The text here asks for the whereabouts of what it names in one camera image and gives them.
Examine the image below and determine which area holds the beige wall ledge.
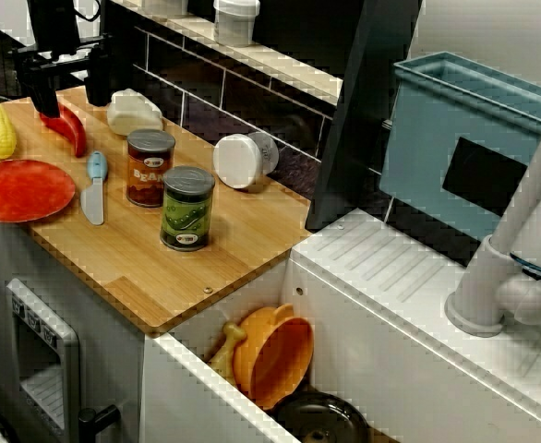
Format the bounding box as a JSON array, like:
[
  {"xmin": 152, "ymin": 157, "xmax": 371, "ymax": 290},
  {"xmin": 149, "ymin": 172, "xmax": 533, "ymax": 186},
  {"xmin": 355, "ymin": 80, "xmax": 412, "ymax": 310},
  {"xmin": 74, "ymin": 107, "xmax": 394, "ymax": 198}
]
[{"xmin": 108, "ymin": 0, "xmax": 345, "ymax": 108}]

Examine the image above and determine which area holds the clear container white lid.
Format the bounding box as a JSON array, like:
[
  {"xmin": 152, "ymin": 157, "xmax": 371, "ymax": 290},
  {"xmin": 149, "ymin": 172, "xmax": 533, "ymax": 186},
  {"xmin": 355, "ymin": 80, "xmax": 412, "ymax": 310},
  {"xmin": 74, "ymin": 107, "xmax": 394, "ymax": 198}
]
[
  {"xmin": 212, "ymin": 0, "xmax": 261, "ymax": 48},
  {"xmin": 141, "ymin": 0, "xmax": 190, "ymax": 16}
]

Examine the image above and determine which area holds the orange plastic bowl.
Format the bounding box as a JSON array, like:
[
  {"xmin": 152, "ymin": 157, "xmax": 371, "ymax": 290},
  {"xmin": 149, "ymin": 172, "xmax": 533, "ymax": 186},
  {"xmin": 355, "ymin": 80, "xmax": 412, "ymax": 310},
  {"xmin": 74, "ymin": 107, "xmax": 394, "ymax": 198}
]
[{"xmin": 232, "ymin": 303, "xmax": 316, "ymax": 412}]

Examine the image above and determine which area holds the yellow toy bone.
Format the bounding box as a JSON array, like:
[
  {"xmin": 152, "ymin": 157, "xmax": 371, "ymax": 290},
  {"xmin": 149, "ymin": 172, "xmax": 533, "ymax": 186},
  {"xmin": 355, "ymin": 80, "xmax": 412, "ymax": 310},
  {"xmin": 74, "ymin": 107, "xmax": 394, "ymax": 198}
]
[{"xmin": 208, "ymin": 321, "xmax": 248, "ymax": 387}]

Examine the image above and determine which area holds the white jar grey lid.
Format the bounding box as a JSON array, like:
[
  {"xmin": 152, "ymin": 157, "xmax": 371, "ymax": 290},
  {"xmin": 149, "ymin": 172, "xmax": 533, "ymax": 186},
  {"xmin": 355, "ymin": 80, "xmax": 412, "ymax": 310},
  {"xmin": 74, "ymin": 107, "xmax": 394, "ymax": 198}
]
[{"xmin": 212, "ymin": 131, "xmax": 281, "ymax": 191}]

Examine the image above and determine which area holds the toy knife blue handle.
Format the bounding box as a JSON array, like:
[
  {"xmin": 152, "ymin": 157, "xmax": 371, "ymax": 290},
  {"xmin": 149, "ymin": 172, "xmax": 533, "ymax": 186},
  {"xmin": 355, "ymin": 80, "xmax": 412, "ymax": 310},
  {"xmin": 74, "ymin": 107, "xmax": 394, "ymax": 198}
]
[{"xmin": 79, "ymin": 150, "xmax": 110, "ymax": 227}]

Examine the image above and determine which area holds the teal plastic box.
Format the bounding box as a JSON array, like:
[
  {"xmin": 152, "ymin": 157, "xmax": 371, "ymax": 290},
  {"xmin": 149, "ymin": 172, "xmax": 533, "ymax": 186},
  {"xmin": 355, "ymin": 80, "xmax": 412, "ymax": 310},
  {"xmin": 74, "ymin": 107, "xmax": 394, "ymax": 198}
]
[{"xmin": 379, "ymin": 50, "xmax": 541, "ymax": 242}]

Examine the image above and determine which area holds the green toy can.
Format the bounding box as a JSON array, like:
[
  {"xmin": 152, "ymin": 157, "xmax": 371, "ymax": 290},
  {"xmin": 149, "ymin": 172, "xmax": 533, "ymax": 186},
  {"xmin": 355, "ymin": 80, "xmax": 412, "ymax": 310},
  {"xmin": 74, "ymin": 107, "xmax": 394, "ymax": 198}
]
[{"xmin": 159, "ymin": 165, "xmax": 216, "ymax": 253}]

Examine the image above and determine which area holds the white toy sink unit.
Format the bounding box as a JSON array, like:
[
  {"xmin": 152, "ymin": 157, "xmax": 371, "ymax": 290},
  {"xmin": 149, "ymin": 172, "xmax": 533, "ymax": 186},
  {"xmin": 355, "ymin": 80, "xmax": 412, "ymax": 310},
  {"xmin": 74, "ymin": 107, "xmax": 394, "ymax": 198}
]
[{"xmin": 143, "ymin": 207, "xmax": 541, "ymax": 443}]

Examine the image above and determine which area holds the grey toy faucet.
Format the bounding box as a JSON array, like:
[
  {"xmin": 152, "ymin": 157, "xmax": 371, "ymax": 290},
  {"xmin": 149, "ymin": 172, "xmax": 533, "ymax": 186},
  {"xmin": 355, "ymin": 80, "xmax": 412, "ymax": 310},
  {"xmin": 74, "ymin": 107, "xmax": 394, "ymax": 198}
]
[{"xmin": 444, "ymin": 99, "xmax": 541, "ymax": 338}]

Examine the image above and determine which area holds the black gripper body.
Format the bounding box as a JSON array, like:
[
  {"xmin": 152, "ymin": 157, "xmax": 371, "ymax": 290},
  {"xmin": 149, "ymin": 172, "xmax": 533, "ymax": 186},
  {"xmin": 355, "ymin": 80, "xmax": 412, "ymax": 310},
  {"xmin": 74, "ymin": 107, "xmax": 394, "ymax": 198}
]
[{"xmin": 9, "ymin": 34, "xmax": 110, "ymax": 71}]

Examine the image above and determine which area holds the red toy chili pepper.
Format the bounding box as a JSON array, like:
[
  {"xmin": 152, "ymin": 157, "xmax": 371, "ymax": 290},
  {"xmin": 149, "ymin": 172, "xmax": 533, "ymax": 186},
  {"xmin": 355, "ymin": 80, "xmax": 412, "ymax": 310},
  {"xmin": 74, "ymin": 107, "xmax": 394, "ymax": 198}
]
[{"xmin": 38, "ymin": 103, "xmax": 89, "ymax": 159}]

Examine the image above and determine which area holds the red orange plate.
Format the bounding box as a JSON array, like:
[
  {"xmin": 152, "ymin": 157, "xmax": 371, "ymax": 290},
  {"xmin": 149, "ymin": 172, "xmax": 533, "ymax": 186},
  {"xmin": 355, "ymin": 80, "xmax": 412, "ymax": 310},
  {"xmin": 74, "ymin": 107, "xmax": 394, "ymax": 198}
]
[{"xmin": 0, "ymin": 159, "xmax": 77, "ymax": 224}]

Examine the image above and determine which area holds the white plastic bottle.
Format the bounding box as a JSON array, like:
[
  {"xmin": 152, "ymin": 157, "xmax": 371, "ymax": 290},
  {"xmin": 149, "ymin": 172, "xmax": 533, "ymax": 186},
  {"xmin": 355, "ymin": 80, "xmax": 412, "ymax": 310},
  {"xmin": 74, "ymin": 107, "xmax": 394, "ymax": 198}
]
[{"xmin": 106, "ymin": 88, "xmax": 164, "ymax": 138}]

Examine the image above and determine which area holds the black oven door handle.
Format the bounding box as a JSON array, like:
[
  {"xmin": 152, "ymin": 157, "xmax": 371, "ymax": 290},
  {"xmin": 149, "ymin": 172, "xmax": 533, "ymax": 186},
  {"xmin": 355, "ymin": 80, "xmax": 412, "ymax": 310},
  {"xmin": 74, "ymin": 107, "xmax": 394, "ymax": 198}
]
[{"xmin": 77, "ymin": 403, "xmax": 122, "ymax": 443}]

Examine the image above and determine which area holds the dark grey cabinet side panel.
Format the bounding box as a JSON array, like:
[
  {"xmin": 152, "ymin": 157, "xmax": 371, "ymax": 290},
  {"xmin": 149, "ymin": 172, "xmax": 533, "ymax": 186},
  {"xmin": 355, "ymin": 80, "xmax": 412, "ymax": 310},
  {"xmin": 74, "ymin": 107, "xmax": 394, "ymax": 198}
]
[{"xmin": 305, "ymin": 0, "xmax": 424, "ymax": 232}]

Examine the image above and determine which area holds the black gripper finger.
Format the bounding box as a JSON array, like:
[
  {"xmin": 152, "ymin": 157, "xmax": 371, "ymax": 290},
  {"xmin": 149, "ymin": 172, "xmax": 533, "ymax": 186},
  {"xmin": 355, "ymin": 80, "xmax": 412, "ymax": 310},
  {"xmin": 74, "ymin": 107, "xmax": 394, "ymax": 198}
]
[
  {"xmin": 18, "ymin": 63, "xmax": 61, "ymax": 118},
  {"xmin": 84, "ymin": 35, "xmax": 114, "ymax": 108}
]

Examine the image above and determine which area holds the grey toy oven panel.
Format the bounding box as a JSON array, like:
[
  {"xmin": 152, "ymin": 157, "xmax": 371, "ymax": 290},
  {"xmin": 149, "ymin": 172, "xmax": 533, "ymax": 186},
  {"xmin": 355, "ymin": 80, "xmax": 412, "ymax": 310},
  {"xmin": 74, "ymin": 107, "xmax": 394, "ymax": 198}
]
[{"xmin": 5, "ymin": 276, "xmax": 83, "ymax": 443}]

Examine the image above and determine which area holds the black pan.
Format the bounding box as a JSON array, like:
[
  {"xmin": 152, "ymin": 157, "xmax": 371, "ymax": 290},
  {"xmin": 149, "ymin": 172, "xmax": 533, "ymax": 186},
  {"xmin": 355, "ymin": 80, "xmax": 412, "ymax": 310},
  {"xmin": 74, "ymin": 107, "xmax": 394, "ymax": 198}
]
[{"xmin": 272, "ymin": 389, "xmax": 371, "ymax": 443}]

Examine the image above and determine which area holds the brown beans toy can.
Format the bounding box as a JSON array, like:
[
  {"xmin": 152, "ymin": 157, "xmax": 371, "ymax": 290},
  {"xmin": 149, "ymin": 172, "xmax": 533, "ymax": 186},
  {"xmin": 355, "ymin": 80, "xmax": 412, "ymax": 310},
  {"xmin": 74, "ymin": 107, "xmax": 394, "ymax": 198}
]
[{"xmin": 126, "ymin": 128, "xmax": 176, "ymax": 209}]

